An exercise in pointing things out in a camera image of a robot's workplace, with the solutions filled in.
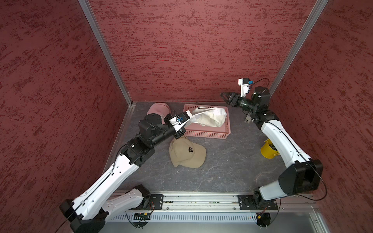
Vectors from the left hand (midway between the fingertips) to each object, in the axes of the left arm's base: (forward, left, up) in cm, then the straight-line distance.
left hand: (186, 118), depth 62 cm
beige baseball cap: (-2, +1, -31) cm, 31 cm away
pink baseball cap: (+33, +21, -31) cm, 50 cm away
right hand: (+17, -19, -2) cm, 25 cm away
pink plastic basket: (+14, -6, -31) cm, 34 cm away
